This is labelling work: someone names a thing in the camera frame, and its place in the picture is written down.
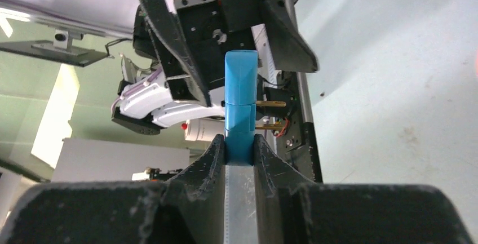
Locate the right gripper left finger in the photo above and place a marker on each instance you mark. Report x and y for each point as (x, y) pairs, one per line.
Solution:
(187, 208)

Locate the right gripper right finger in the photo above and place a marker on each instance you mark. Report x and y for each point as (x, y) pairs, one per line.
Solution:
(291, 208)

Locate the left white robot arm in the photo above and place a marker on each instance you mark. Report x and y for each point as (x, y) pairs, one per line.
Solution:
(144, 103)

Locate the white cylinder red cap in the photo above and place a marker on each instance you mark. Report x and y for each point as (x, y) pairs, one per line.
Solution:
(202, 129)

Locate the light blue adapter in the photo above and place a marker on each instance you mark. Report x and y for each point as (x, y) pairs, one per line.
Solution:
(241, 72)

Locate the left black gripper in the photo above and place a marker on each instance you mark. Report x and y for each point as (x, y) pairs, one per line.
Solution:
(214, 27)

